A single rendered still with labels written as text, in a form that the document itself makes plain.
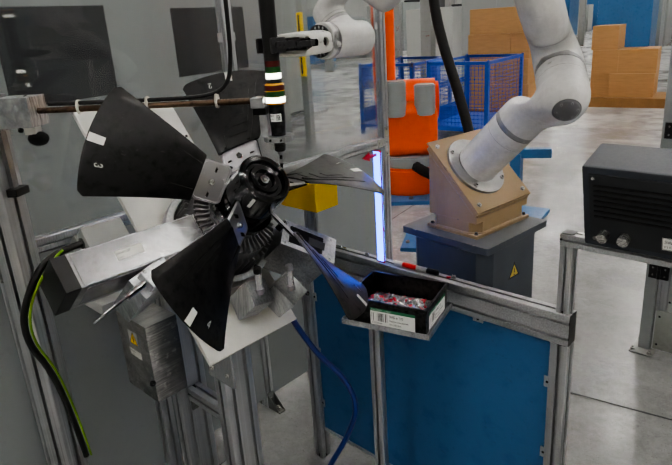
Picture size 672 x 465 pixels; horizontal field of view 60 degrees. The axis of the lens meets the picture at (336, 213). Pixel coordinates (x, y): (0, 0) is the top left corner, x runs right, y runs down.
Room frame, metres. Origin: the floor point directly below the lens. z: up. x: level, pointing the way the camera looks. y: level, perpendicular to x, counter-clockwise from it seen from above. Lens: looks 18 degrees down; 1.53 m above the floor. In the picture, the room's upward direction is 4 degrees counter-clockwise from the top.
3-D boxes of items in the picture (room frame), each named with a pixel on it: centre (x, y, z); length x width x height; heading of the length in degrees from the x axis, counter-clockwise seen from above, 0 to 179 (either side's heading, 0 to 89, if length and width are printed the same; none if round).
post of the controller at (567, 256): (1.20, -0.51, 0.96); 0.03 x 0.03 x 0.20; 46
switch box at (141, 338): (1.38, 0.51, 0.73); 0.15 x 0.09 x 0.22; 46
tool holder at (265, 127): (1.31, 0.13, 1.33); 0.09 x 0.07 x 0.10; 81
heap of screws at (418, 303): (1.33, -0.14, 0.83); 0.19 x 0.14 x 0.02; 61
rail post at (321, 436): (1.80, 0.11, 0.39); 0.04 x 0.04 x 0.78; 46
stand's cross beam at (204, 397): (1.36, 0.37, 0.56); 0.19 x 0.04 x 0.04; 46
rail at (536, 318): (1.50, -0.20, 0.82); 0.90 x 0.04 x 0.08; 46
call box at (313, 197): (1.77, 0.08, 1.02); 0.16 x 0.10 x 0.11; 46
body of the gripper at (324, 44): (1.39, 0.04, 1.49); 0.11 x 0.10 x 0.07; 137
